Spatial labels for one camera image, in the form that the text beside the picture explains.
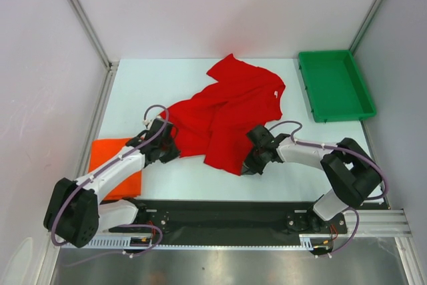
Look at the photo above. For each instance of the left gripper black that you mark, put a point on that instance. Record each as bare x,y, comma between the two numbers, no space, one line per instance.
171,141

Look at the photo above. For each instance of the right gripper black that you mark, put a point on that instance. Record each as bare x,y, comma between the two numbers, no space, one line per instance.
249,167

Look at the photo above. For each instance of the red t-shirt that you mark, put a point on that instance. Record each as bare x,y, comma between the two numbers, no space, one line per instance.
214,122

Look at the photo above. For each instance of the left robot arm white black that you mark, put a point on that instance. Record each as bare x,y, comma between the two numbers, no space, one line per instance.
77,211

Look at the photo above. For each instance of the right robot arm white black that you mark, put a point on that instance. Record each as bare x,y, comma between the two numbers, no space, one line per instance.
349,173

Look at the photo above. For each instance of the orange folded t-shirt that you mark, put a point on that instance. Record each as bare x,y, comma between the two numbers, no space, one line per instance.
114,170

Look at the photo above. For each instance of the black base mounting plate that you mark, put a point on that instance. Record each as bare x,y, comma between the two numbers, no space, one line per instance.
207,237

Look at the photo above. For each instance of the green plastic tray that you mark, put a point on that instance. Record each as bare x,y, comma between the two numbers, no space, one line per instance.
335,87

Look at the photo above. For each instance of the aluminium frame rail left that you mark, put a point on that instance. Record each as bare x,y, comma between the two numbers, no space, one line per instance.
109,69

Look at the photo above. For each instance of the white slotted cable duct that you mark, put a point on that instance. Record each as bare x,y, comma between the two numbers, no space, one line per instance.
120,242

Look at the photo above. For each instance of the aluminium front rail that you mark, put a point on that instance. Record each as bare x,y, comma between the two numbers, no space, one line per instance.
365,223

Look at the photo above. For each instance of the aluminium frame post right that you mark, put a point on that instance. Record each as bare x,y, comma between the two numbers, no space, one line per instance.
364,27

